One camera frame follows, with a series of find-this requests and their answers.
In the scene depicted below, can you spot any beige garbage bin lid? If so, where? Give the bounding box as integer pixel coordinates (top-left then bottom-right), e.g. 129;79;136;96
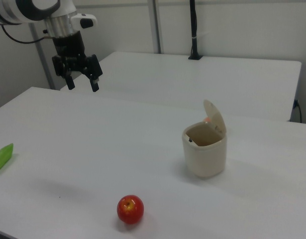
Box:
203;99;227;134

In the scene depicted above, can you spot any beige garbage bin body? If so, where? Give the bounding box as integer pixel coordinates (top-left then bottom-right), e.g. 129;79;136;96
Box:
182;121;228;178

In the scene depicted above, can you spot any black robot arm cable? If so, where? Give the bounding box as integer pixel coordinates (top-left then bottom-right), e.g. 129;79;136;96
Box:
0;23;55;45

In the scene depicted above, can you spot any green plastic vegetable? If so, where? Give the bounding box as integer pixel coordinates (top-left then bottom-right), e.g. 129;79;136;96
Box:
0;143;15;173

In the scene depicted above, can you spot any red apple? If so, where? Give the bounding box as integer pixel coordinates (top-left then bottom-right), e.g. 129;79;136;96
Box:
116;195;145;225

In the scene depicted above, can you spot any white table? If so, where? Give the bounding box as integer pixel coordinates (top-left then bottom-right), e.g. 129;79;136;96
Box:
60;51;303;123

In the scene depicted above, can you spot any grey aluminium frame post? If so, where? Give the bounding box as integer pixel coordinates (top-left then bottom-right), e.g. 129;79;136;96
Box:
147;0;165;54
28;22;56;91

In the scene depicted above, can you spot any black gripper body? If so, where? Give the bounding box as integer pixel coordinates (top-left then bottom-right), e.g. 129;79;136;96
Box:
52;31;88;73

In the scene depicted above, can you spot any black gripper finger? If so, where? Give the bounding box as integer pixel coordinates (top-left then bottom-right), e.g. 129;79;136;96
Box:
52;55;76;91
81;53;103;93

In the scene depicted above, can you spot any black pole with base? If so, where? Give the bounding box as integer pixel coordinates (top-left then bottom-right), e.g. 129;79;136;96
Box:
187;0;204;61

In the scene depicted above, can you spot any black wall cable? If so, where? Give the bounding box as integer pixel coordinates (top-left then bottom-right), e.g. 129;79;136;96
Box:
293;99;303;123

